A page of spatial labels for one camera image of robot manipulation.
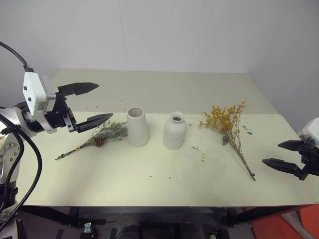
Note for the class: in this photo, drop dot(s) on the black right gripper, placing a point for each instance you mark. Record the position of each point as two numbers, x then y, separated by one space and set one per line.
310 156

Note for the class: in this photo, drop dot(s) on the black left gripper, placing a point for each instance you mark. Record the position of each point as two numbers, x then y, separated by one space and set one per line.
58 114

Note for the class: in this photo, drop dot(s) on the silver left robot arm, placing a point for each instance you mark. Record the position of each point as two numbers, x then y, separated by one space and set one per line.
10 152

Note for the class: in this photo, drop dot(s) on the white tapered open vase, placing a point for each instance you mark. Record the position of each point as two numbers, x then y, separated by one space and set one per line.
137 129

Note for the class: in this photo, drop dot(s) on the white bottle-shaped vase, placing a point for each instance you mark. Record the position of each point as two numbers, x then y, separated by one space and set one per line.
174 134

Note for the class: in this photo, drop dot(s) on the green dried flower bunch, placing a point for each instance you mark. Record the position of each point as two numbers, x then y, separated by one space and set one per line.
109 130

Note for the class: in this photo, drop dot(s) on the small teal leaf scrap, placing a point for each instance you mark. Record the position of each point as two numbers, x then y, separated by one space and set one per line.
250 134

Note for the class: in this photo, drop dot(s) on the yellow dried flower bunch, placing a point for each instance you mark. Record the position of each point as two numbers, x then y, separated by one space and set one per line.
225 119

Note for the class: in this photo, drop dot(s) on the orange box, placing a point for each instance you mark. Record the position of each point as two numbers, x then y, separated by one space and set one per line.
269 224

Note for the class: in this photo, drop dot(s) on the dark rounded shape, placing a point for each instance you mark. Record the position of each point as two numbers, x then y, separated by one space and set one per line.
130 232

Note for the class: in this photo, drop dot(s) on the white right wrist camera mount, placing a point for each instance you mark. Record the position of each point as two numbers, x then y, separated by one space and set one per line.
312 132

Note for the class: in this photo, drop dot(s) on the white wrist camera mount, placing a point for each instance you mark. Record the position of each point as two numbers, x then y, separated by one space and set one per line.
32 92
312 132

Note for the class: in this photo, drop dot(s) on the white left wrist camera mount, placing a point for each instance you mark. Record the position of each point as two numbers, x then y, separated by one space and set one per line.
32 92

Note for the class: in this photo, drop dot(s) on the black metal table frame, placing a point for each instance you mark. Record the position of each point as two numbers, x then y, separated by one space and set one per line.
149 211

